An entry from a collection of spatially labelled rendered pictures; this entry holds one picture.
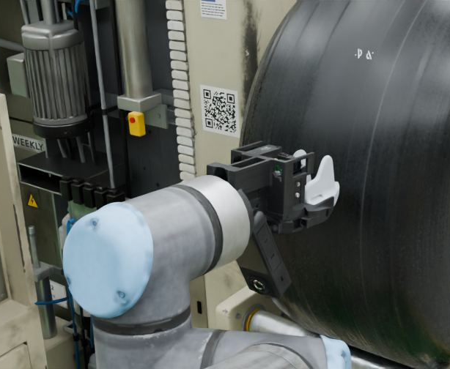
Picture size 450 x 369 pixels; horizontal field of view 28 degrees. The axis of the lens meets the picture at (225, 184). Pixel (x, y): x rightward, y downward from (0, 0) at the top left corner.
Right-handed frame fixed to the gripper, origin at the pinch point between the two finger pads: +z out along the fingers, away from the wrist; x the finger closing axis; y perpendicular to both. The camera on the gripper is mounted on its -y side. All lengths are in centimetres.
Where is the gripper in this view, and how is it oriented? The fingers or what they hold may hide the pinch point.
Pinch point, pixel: (328, 192)
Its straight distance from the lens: 106.9
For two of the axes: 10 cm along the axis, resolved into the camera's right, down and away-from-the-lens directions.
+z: 6.4, -2.2, 7.4
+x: -7.7, -2.0, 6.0
